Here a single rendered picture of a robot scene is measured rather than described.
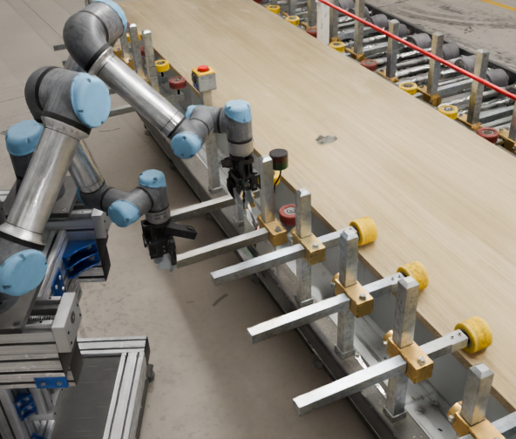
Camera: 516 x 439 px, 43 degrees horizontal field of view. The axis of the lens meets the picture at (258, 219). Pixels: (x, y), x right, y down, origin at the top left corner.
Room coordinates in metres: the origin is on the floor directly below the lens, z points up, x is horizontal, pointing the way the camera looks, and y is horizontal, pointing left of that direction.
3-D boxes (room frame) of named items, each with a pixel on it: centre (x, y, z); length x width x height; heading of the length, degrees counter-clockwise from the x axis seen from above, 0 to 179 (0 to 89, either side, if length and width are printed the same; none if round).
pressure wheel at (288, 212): (1.80, -0.11, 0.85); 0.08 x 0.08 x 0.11
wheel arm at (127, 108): (2.88, 0.53, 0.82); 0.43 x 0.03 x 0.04; 113
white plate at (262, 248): (1.82, 0.00, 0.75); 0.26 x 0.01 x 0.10; 23
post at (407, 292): (1.12, -0.33, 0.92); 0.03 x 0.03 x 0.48; 23
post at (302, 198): (1.58, -0.13, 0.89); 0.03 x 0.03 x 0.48; 23
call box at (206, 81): (2.28, 0.17, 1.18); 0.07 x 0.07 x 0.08; 23
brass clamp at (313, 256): (1.56, -0.14, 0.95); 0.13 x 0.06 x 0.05; 23
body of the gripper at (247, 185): (1.70, 0.04, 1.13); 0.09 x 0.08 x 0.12; 23
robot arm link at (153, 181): (1.62, 0.30, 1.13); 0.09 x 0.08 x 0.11; 145
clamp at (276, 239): (1.79, -0.05, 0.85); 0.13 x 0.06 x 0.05; 23
